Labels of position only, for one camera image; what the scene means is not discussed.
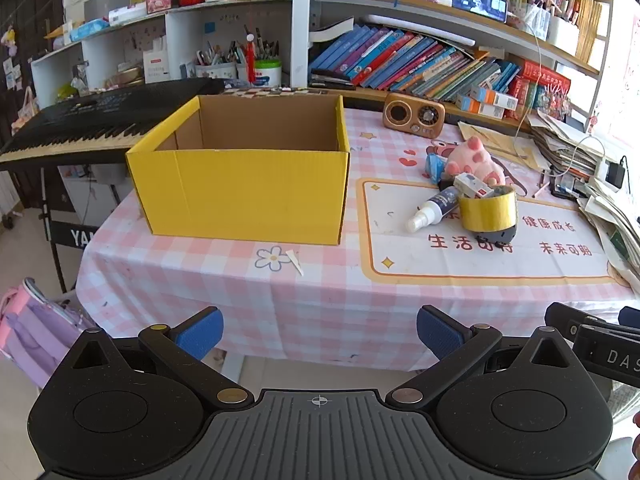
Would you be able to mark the white box red label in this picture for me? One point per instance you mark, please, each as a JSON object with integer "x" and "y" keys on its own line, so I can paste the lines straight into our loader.
{"x": 155, "y": 65}

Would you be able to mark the black smartphone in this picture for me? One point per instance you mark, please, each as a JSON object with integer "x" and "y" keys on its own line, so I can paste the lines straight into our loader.
{"x": 480, "y": 4}

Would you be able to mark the white spray bottle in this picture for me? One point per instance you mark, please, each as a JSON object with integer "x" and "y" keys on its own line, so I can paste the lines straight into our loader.
{"x": 432, "y": 210}

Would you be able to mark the white paper scrap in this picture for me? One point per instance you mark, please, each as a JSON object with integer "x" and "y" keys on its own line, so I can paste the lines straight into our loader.
{"x": 296, "y": 262}

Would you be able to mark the white orange medicine box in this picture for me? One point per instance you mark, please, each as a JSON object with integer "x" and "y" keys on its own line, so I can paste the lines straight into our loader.
{"x": 495, "y": 97}
{"x": 477, "y": 107}

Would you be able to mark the pink pig plush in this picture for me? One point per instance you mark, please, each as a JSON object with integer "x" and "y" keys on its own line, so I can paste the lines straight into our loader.
{"x": 475, "y": 157}

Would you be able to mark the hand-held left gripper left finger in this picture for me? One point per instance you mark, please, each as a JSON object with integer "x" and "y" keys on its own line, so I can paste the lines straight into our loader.
{"x": 200, "y": 332}

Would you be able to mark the pen holder with pens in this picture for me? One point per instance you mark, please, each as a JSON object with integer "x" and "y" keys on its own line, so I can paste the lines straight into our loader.
{"x": 215, "y": 67}

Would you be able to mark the stack of papers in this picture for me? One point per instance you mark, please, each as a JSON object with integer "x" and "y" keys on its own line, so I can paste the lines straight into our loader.
{"x": 600, "y": 210}

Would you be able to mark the yellow exercise book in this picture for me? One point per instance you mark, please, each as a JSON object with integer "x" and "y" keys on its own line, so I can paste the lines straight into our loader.
{"x": 500, "y": 142}

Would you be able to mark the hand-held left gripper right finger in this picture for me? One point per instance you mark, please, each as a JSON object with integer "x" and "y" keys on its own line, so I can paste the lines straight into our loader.
{"x": 440, "y": 332}

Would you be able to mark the red thick book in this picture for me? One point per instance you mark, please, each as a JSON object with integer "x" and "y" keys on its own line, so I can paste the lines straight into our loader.
{"x": 545, "y": 77}

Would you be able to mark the dark grey round device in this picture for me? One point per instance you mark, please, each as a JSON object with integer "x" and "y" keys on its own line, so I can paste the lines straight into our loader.
{"x": 497, "y": 239}

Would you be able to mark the white shelf unit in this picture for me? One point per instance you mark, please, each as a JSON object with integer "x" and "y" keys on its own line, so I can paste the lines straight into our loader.
{"x": 300, "y": 35}

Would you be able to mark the black stapler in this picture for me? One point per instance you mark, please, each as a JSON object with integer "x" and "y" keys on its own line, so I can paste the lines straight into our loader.
{"x": 330, "y": 81}

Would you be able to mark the pink purple backpack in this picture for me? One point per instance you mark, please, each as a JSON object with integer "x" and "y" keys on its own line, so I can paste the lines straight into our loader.
{"x": 40, "y": 340}

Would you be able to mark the colourful sticker pack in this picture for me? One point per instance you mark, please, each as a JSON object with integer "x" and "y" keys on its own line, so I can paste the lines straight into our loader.
{"x": 552, "y": 102}

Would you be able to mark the row of leaning colourful books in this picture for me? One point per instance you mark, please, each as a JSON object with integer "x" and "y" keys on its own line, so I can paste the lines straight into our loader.
{"x": 400, "y": 60}

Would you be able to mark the black power adapter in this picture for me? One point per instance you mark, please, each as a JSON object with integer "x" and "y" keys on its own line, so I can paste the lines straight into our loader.
{"x": 616, "y": 172}

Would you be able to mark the wooden bookshelf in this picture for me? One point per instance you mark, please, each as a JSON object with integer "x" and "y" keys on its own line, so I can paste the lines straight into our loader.
{"x": 450, "y": 17}

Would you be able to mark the white green tub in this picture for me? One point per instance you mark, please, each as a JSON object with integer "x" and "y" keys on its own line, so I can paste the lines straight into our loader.
{"x": 268, "y": 74}

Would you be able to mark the brown retro radio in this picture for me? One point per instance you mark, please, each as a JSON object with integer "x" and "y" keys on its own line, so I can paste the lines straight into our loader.
{"x": 412, "y": 116}

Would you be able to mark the black keyboard stand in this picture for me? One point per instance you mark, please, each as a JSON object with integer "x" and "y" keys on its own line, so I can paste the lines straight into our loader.
{"x": 62, "y": 232}

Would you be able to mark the wooden chess board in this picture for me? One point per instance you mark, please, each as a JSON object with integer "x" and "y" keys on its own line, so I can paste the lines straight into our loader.
{"x": 270, "y": 91}

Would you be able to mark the pink checked cloth desktop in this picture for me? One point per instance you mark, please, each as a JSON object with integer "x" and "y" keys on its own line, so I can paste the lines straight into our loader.
{"x": 210, "y": 285}

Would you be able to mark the blue packet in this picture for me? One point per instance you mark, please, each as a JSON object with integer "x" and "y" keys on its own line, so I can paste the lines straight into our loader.
{"x": 434, "y": 166}

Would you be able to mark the black electronic keyboard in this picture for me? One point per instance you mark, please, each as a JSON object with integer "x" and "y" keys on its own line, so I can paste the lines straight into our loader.
{"x": 85, "y": 120}

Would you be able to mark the yellow cardboard box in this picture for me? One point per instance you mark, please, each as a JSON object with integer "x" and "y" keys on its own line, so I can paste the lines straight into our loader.
{"x": 240, "y": 195}

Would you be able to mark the yellow tape roll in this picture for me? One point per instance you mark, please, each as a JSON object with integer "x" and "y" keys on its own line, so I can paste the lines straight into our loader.
{"x": 487, "y": 212}

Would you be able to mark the white staple box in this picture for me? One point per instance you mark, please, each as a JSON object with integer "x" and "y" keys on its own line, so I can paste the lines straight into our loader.
{"x": 472, "y": 185}

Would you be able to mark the pink white pencil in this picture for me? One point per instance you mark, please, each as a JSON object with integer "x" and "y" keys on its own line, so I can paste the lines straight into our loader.
{"x": 541, "y": 190}

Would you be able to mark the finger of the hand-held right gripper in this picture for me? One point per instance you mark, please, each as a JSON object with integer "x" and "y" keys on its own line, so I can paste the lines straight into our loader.
{"x": 631, "y": 317}

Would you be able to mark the red tassel ornament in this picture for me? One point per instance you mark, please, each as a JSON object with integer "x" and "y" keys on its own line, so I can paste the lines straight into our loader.
{"x": 248, "y": 60}

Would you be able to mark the blue tissue pack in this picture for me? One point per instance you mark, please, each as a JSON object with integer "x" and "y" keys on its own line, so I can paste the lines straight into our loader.
{"x": 89, "y": 30}

